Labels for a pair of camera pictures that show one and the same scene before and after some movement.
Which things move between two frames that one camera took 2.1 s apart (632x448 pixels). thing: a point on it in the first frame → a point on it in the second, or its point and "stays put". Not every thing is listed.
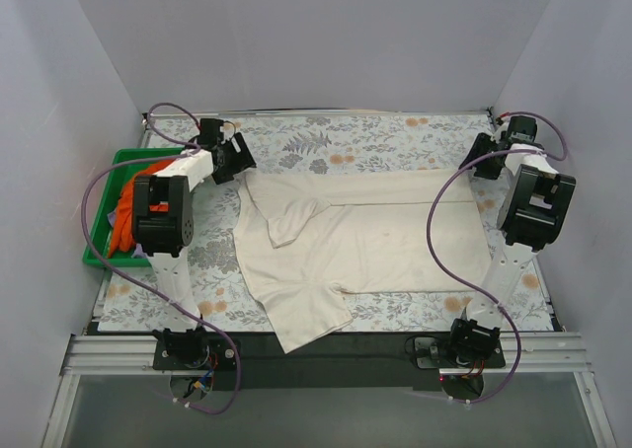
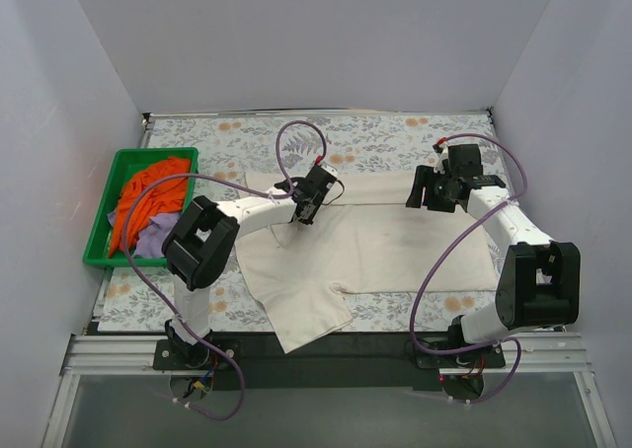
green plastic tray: (116, 184) stays put
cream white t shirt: (313, 239) stays put
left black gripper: (237, 153) → (306, 207)
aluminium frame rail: (85, 354) stays put
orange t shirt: (122, 238) stays put
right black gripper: (480, 156) → (426, 187)
